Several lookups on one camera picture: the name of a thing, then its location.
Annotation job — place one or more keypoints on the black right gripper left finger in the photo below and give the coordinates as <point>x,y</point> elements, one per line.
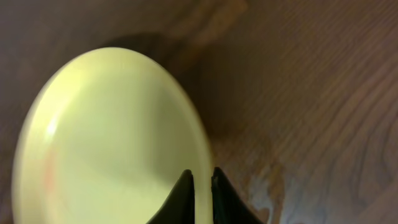
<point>179,207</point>

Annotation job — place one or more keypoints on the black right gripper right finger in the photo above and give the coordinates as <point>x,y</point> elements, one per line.
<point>228,208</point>

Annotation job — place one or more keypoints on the yellow plate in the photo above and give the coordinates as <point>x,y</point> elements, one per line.
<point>105,141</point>

